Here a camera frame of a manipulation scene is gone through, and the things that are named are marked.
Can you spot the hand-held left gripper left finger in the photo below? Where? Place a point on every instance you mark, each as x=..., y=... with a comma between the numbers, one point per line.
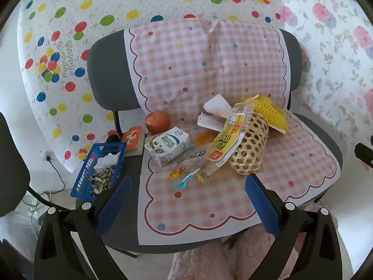
x=113, y=207

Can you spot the blue plastic basket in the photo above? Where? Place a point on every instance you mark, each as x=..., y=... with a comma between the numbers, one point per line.
x=81, y=180

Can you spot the yellow corn toy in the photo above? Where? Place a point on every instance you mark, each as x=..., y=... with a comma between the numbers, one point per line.
x=269, y=110

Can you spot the crumpled white tissue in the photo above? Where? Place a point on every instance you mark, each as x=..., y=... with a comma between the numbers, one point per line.
x=106, y=160

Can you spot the pile of sunflower seed shells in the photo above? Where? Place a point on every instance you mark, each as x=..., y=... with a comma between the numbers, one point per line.
x=102, y=178

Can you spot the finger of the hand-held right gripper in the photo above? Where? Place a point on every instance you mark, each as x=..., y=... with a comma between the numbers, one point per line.
x=364, y=153

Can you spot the small orange candy wrapper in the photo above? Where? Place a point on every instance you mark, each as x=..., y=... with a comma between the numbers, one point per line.
x=176, y=173

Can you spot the woven bamboo basket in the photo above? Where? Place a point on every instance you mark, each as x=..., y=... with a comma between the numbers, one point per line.
x=250, y=151

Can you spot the white green milk carton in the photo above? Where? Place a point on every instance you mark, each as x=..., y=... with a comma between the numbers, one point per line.
x=166, y=147

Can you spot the orange printed card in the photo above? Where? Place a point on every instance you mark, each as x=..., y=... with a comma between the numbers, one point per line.
x=132, y=137

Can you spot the pink fluffy pants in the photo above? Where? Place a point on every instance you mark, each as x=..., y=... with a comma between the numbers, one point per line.
x=204, y=262

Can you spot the balloon print sheet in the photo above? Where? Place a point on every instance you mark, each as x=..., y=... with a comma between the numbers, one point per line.
x=116, y=0

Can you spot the black chair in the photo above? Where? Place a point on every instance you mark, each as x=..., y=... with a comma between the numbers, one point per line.
x=11, y=166

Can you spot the pink checked cloth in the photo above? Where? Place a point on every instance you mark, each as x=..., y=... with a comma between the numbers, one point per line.
x=180, y=64

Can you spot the floral print sheet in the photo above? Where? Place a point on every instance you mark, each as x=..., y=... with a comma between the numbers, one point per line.
x=335, y=49

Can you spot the white cardboard strip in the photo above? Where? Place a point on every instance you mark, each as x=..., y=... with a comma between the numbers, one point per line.
x=208, y=121

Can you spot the white folded paper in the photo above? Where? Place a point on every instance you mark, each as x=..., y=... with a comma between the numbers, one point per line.
x=215, y=105

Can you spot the yellow snack wrapper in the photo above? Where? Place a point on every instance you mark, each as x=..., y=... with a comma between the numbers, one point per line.
x=224, y=143

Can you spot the clear dark-print wrapper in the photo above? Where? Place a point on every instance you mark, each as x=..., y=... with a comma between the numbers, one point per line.
x=193, y=156

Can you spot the round orange fruit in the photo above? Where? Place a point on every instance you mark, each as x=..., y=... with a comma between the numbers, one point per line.
x=157, y=122

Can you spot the small blue wrapper piece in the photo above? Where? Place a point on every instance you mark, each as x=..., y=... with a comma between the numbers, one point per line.
x=180, y=184

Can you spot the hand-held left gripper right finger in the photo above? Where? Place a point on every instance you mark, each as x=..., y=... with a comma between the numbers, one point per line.
x=262, y=207

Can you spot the clear yellow-edged wrapper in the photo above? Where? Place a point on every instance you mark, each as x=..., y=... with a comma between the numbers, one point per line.
x=246, y=105

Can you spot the white wall socket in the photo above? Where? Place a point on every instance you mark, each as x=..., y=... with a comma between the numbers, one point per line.
x=46, y=155

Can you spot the grey office chair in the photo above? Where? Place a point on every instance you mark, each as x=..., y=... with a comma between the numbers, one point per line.
x=107, y=64

